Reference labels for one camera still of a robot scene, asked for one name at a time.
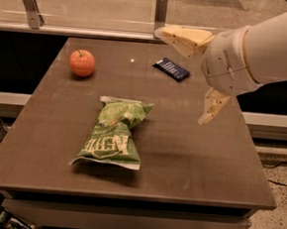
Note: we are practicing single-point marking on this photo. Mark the red apple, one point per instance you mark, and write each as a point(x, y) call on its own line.
point(82, 63)

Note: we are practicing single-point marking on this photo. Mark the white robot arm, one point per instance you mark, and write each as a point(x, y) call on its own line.
point(266, 50)

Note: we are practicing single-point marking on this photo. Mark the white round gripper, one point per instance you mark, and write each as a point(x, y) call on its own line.
point(225, 59)

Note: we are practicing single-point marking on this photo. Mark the left metal railing bracket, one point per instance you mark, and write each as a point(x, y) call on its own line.
point(34, 15)

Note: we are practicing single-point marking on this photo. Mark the glass railing panel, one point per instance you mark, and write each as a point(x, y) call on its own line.
point(139, 15)

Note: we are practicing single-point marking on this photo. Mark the middle metal railing bracket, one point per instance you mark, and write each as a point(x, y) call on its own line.
point(160, 11)

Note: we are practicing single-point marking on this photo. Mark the metal railing bracket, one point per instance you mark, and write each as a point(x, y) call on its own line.
point(160, 11)
point(34, 15)

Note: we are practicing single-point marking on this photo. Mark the dark blue snack bar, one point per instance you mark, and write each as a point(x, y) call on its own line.
point(174, 70)

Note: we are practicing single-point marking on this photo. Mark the green jalapeno chip bag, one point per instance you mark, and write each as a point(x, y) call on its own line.
point(111, 140)

